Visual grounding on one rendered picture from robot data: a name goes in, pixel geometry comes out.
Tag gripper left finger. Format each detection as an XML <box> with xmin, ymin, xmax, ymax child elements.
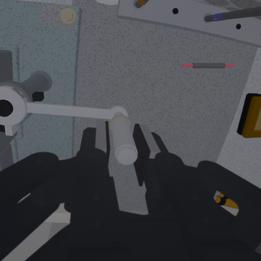
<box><xmin>0</xmin><ymin>120</ymin><xmax>120</xmax><ymax>214</ymax></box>

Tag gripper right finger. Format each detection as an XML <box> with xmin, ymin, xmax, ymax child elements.
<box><xmin>132</xmin><ymin>123</ymin><xmax>261</xmax><ymax>245</ymax></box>

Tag grey crimper body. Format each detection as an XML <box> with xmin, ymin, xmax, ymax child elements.
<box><xmin>0</xmin><ymin>50</ymin><xmax>53</xmax><ymax>171</ymax></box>

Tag light grey rack with holes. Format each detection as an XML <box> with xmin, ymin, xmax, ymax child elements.
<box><xmin>117</xmin><ymin>0</ymin><xmax>261</xmax><ymax>48</ymax></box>

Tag yellow and black tool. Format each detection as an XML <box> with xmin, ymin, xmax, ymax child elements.
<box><xmin>215</xmin><ymin>193</ymin><xmax>239</xmax><ymax>210</ymax></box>

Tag white bar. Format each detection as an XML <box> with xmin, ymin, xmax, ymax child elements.
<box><xmin>0</xmin><ymin>202</ymin><xmax>71</xmax><ymax>261</ymax></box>

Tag small black block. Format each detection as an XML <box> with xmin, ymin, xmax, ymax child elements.
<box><xmin>32</xmin><ymin>91</ymin><xmax>45</xmax><ymax>102</ymax></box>

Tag yellow and black box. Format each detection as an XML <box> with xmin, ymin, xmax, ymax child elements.
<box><xmin>236</xmin><ymin>93</ymin><xmax>261</xmax><ymax>139</ymax></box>

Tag beige round dial knob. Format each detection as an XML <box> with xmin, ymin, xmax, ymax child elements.
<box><xmin>59</xmin><ymin>7</ymin><xmax>77</xmax><ymax>25</ymax></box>

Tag white lever with round handle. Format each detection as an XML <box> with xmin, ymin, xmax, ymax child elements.
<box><xmin>0</xmin><ymin>85</ymin><xmax>138</xmax><ymax>166</ymax></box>

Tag teal base plate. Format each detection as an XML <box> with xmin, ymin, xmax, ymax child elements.
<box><xmin>0</xmin><ymin>4</ymin><xmax>82</xmax><ymax>171</ymax></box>

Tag grey cable stub red ends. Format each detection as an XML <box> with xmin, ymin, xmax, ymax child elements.
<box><xmin>182</xmin><ymin>63</ymin><xmax>235</xmax><ymax>69</ymax></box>

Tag cable stub with blue ferrule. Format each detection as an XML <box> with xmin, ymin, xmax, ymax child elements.
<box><xmin>204</xmin><ymin>6</ymin><xmax>261</xmax><ymax>23</ymax></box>

